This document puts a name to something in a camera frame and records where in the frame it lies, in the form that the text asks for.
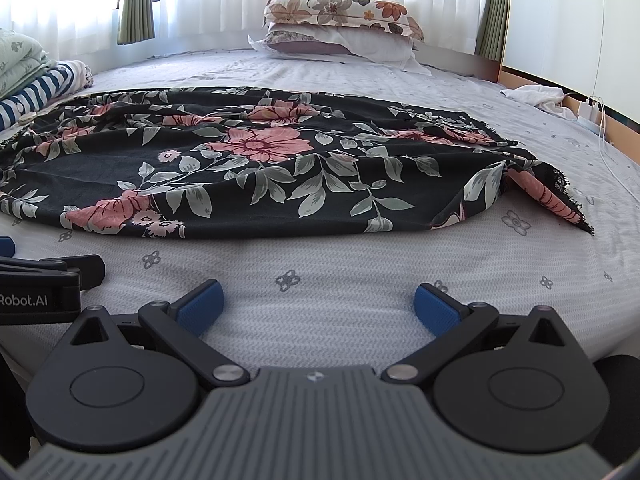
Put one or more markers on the green curtain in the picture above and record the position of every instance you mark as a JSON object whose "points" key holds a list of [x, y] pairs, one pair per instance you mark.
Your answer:
{"points": [[491, 36], [135, 23]]}

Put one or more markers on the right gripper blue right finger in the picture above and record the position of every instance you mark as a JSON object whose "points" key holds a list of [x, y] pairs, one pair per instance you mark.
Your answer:
{"points": [[456, 327]]}

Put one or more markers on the green folded quilt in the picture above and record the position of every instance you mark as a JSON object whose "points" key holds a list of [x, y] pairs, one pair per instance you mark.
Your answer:
{"points": [[22, 59]]}

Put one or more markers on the white crumpled cloth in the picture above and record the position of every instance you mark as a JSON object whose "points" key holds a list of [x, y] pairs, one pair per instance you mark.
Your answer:
{"points": [[548, 99]]}

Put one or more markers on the white charger block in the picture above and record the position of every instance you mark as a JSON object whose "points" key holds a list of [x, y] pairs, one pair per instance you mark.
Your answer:
{"points": [[587, 112]]}

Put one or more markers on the right green curtain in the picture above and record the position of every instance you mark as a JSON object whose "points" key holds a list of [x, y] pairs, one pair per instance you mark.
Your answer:
{"points": [[491, 36]]}

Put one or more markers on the grey patterned bed sheet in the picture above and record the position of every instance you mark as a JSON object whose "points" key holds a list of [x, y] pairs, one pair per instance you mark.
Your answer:
{"points": [[345, 300]]}

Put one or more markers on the left green curtain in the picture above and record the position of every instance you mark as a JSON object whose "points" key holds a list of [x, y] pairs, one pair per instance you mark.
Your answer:
{"points": [[135, 23]]}

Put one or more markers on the white bottom pillow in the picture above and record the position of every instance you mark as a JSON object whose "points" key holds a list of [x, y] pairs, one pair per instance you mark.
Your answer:
{"points": [[344, 44]]}

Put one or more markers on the floral top pillow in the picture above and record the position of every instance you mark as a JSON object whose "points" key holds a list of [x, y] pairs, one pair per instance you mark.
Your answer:
{"points": [[382, 15]]}

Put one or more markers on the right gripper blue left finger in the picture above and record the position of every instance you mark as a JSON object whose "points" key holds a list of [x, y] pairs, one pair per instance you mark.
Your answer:
{"points": [[177, 329]]}

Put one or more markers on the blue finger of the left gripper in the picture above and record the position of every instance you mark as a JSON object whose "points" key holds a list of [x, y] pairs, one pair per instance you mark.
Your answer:
{"points": [[7, 247]]}

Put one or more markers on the wooden bed frame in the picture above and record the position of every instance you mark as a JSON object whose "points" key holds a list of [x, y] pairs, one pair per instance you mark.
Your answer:
{"points": [[471, 65]]}

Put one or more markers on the black floral pants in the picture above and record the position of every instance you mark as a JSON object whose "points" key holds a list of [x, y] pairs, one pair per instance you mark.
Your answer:
{"points": [[201, 163]]}

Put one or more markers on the blue striped folded blanket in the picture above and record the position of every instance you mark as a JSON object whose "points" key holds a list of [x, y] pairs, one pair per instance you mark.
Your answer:
{"points": [[61, 80]]}

